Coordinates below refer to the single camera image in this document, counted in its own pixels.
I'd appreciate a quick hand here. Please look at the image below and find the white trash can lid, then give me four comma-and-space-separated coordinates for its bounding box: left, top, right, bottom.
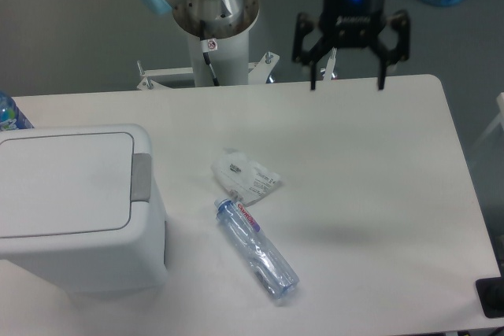
1, 132, 134, 238

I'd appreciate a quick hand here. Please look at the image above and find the blue labelled bottle at left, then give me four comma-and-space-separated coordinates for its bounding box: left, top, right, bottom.
1, 91, 34, 131

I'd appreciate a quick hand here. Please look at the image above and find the white frame at right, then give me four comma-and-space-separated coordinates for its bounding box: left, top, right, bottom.
469, 92, 503, 156

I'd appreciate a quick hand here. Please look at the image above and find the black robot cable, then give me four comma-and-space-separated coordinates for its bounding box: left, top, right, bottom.
198, 20, 221, 87

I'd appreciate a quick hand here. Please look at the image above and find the black device at table edge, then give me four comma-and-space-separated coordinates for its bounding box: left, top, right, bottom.
476, 277, 503, 319

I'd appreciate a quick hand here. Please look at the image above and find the white levelling foot bracket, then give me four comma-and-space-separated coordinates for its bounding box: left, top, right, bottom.
321, 48, 338, 81

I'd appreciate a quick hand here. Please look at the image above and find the clear plastic packaging bag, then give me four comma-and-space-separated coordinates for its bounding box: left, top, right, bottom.
210, 148, 284, 206

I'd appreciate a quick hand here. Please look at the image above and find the grey lid push button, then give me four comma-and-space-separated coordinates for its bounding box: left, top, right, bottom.
130, 153, 152, 202

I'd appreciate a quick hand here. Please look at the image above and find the empty clear plastic bottle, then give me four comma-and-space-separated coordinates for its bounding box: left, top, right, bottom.
214, 198, 300, 307

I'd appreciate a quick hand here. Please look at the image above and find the white plastic trash can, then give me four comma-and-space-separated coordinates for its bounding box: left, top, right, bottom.
1, 124, 167, 293

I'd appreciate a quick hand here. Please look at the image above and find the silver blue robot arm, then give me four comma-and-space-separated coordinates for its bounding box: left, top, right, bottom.
142, 0, 410, 88

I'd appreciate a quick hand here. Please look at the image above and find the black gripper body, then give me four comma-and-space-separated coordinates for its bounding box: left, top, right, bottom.
318, 0, 385, 48

